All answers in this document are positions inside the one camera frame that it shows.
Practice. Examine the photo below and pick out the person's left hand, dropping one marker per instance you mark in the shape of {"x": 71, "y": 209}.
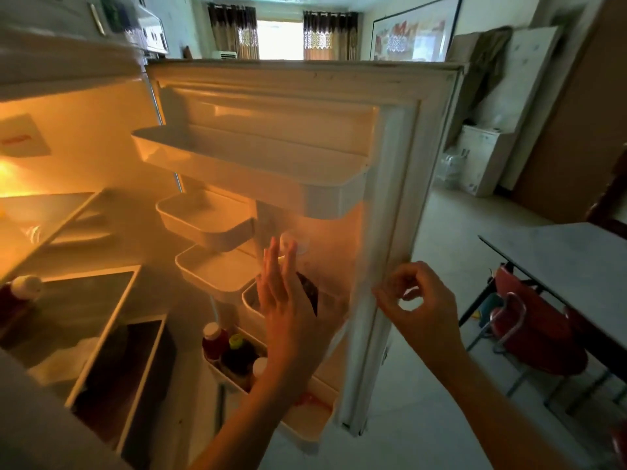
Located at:
{"x": 294, "y": 332}

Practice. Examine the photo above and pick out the person's right hand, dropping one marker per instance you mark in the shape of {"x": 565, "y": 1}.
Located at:
{"x": 431, "y": 327}

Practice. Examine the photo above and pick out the person's left fingers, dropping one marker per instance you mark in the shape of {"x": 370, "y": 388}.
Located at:
{"x": 277, "y": 274}

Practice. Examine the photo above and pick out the person's right thumb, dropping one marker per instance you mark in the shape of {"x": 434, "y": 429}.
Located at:
{"x": 394, "y": 315}

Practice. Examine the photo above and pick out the white fridge door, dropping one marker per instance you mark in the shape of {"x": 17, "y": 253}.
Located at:
{"x": 392, "y": 156}

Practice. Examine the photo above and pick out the person's left forearm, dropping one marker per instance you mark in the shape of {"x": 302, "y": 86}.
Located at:
{"x": 245, "y": 430}

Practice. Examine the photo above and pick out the person's right forearm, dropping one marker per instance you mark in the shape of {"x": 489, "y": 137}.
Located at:
{"x": 499, "y": 420}

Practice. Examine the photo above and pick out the dark bottle with white cap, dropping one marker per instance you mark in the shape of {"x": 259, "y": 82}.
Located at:
{"x": 308, "y": 291}

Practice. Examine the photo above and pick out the small white door shelf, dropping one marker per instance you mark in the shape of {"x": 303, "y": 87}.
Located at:
{"x": 215, "y": 274}
{"x": 328, "y": 303}
{"x": 205, "y": 220}

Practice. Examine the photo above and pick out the red bottle with white cap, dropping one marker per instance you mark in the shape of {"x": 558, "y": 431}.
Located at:
{"x": 214, "y": 343}

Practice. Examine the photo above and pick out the dark bottle with yellow cap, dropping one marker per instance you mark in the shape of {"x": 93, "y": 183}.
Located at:
{"x": 238, "y": 359}

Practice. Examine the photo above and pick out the small bottle with white cap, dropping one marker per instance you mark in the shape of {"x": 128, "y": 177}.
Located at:
{"x": 258, "y": 369}

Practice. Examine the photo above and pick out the large white door shelf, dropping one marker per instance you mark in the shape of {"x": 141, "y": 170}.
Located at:
{"x": 274, "y": 176}

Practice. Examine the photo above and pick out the small red packet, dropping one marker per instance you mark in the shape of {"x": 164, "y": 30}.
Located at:
{"x": 306, "y": 401}

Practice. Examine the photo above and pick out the long white bottom door shelf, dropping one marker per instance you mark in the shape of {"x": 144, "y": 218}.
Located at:
{"x": 313, "y": 420}

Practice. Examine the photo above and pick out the clear water jug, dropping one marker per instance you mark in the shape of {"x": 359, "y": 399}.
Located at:
{"x": 449, "y": 168}

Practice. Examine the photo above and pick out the white low cabinet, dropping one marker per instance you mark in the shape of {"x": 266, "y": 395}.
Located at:
{"x": 482, "y": 159}

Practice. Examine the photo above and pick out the grey dining table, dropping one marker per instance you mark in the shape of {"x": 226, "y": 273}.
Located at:
{"x": 573, "y": 269}

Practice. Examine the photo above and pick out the clear crisper drawer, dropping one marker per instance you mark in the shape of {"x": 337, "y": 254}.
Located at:
{"x": 122, "y": 381}

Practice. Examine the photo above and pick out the glass crisper cover shelf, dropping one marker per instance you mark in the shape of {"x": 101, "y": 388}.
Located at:
{"x": 68, "y": 318}

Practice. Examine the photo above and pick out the white fridge body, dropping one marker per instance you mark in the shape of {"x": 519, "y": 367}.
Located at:
{"x": 98, "y": 156}

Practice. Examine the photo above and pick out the white air conditioner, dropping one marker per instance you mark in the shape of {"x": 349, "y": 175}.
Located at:
{"x": 224, "y": 54}

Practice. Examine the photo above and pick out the bright window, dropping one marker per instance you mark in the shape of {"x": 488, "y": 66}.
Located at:
{"x": 280, "y": 40}

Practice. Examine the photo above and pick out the brown patterned curtain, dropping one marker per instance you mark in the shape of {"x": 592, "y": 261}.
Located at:
{"x": 234, "y": 31}
{"x": 329, "y": 36}

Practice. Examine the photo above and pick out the glass fridge shelf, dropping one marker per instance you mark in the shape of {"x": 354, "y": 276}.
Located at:
{"x": 34, "y": 225}

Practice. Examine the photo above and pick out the brown hanging cloth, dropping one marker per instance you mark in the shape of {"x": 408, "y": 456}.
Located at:
{"x": 482, "y": 78}

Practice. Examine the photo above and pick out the red sauce bottle white cap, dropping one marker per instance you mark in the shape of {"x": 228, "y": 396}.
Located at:
{"x": 19, "y": 296}

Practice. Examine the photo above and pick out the white leaning board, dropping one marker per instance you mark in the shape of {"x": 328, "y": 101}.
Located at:
{"x": 531, "y": 92}

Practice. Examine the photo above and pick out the brown wooden door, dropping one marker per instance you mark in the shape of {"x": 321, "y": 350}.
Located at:
{"x": 578, "y": 127}

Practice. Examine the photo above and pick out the white label sticker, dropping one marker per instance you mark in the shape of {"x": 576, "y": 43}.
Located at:
{"x": 22, "y": 136}

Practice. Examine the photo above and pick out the white freezer door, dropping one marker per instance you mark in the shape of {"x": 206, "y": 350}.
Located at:
{"x": 59, "y": 39}

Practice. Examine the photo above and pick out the red chair with metal frame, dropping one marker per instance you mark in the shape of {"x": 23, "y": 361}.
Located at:
{"x": 534, "y": 327}

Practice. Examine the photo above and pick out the framed wall picture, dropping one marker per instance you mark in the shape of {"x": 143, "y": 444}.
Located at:
{"x": 416, "y": 31}

